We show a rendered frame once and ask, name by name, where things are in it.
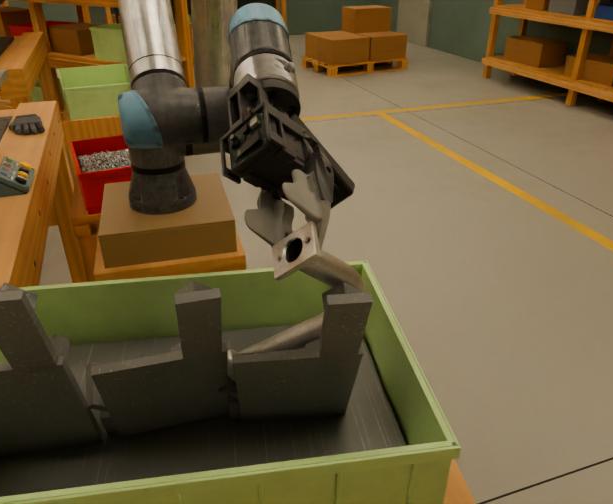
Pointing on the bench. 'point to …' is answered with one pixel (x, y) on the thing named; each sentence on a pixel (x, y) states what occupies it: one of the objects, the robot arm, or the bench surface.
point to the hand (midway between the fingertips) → (306, 252)
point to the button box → (3, 186)
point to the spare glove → (27, 124)
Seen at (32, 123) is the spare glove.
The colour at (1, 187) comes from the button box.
